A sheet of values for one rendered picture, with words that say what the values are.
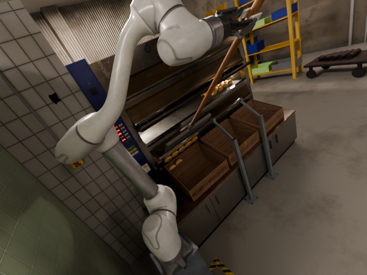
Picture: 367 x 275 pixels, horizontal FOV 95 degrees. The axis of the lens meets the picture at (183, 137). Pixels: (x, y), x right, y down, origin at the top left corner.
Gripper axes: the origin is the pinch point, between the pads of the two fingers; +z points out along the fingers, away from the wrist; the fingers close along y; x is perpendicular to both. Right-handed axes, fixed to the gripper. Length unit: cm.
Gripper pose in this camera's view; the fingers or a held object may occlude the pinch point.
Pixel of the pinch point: (250, 15)
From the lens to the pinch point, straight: 82.0
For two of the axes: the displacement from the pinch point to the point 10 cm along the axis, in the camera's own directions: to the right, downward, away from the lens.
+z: 7.4, -5.4, 3.9
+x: 2.0, -3.8, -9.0
